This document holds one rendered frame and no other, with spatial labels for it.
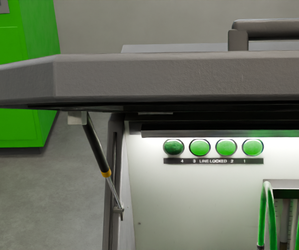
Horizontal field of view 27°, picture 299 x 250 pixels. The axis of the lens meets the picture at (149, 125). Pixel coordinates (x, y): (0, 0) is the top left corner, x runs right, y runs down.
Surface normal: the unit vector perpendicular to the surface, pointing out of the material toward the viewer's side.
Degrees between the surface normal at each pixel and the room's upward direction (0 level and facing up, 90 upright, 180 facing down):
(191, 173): 90
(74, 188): 1
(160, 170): 90
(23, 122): 90
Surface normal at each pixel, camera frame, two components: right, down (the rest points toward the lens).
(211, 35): 0.04, 0.51
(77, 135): -0.06, -0.86
